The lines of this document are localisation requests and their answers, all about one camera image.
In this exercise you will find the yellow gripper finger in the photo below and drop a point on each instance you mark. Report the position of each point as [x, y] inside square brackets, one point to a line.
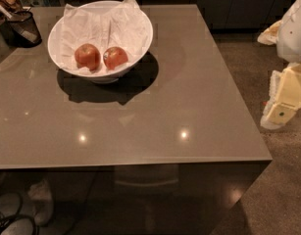
[285, 97]
[269, 35]

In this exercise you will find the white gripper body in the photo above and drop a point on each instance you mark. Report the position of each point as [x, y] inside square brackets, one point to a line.
[293, 33]

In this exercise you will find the red apple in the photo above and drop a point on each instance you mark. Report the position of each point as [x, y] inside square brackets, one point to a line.
[87, 56]
[114, 57]

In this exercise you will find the white ceramic bowl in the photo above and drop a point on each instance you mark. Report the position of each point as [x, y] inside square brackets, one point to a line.
[55, 43]

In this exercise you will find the white paper liner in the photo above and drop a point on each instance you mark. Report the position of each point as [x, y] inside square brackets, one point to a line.
[101, 26]

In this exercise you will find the black mesh basket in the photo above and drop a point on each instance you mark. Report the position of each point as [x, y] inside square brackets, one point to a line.
[14, 39]

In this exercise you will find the white cloth on floor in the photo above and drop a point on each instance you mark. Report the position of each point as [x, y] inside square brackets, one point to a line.
[42, 202]

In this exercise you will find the brush handle in basket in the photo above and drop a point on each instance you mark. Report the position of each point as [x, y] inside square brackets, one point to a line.
[17, 19]

